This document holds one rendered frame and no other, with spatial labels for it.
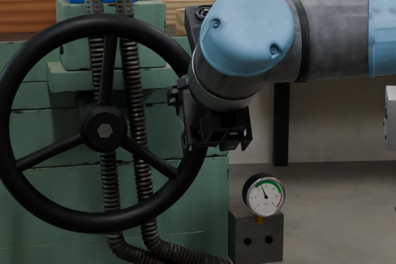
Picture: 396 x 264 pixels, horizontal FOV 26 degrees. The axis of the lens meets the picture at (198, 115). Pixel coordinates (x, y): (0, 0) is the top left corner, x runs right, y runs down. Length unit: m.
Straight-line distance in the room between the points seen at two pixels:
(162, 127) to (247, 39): 0.60
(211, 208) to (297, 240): 1.66
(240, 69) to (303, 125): 3.20
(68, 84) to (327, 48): 0.50
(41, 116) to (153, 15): 0.24
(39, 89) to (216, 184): 0.31
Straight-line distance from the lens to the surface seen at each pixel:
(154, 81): 1.19
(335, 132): 3.98
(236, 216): 1.35
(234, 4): 0.73
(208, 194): 1.35
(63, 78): 1.18
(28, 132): 1.28
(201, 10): 0.96
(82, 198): 1.32
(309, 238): 3.04
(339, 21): 0.77
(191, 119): 0.92
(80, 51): 1.17
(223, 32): 0.72
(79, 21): 1.07
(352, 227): 3.16
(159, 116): 1.30
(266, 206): 1.32
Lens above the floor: 1.06
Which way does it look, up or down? 12 degrees down
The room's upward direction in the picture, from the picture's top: straight up
